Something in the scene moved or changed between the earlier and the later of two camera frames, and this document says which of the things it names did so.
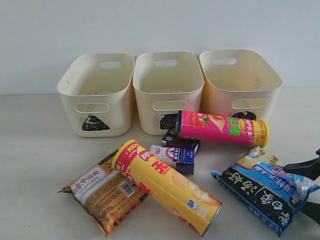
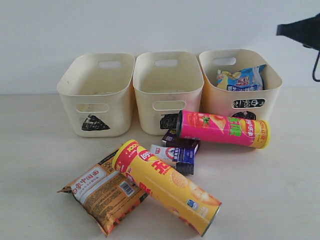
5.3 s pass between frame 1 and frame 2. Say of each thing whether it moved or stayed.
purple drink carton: stayed
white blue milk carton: stayed
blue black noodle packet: moved
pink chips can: stayed
